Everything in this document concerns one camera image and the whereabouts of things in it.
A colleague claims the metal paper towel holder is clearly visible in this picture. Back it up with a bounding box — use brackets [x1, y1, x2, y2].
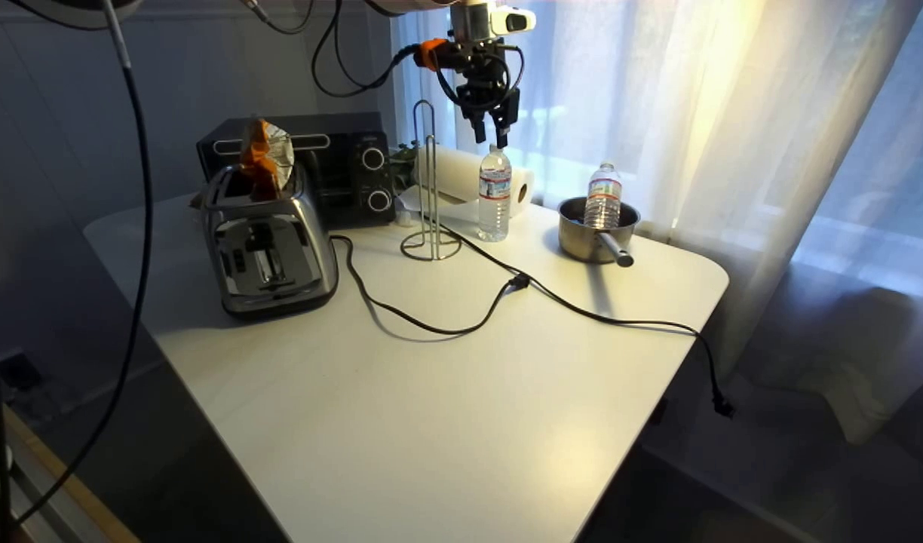
[400, 100, 463, 262]

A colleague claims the toaster oven door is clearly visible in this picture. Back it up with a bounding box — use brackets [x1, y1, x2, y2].
[199, 133, 357, 229]

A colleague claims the toaster oven door handle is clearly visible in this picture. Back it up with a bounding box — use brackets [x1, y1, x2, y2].
[214, 133, 332, 156]

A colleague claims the clear water bottle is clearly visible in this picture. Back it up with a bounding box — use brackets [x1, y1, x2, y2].
[477, 144, 513, 243]
[584, 161, 623, 230]

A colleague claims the white sheer curtain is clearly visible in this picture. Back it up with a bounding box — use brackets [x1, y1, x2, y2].
[390, 0, 923, 447]

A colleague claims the silver toaster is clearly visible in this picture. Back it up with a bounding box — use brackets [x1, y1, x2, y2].
[201, 161, 341, 318]

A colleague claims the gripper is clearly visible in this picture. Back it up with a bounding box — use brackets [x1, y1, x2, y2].
[455, 60, 522, 150]

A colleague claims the black toaster oven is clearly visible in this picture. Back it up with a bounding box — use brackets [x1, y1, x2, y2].
[196, 113, 397, 230]

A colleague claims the steel saucepan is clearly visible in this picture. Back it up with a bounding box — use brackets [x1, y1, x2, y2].
[557, 196, 642, 268]

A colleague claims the white paper towel roll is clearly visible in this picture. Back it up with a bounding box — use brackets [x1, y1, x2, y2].
[415, 144, 536, 220]

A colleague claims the black cable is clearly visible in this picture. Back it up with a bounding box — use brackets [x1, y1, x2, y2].
[329, 235, 532, 336]
[8, 0, 155, 530]
[431, 215, 737, 420]

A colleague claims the orange chip bag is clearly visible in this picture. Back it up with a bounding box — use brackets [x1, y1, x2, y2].
[238, 118, 296, 202]

